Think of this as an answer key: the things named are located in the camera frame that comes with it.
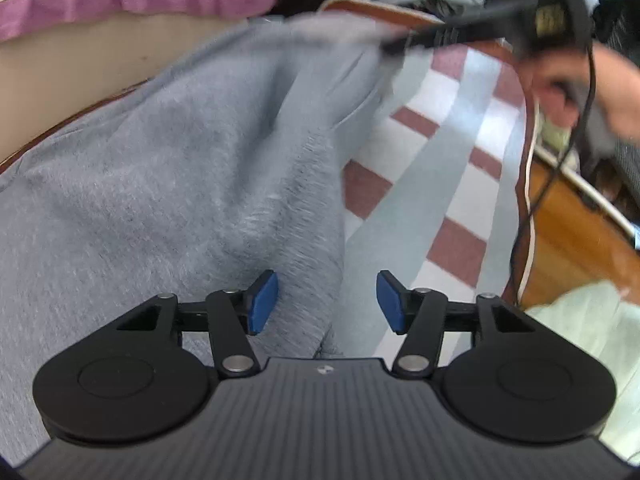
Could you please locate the pink and grey checked mat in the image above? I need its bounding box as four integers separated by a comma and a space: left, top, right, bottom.
315, 42, 538, 361

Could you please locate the grey garment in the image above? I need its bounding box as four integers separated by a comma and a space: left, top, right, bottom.
0, 12, 401, 466

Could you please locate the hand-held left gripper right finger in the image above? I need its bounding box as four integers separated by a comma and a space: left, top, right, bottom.
376, 269, 535, 380

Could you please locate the person's right hand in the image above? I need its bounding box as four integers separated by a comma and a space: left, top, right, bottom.
522, 42, 640, 136

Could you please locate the white curved rail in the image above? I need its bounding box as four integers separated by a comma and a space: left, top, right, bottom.
534, 150, 640, 241

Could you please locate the beige bed base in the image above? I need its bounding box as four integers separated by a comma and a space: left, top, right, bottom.
0, 10, 261, 163

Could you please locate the bear print blanket purple frill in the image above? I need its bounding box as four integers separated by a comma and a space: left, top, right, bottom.
0, 0, 281, 43

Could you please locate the black cable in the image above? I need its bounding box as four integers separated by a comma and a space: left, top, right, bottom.
507, 40, 598, 286

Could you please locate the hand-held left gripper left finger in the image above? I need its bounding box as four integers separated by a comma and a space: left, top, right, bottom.
117, 269, 279, 378

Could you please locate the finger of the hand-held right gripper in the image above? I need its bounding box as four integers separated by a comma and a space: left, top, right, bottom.
381, 0, 541, 57

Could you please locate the pale white cloth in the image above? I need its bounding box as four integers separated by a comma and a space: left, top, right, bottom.
525, 280, 640, 466

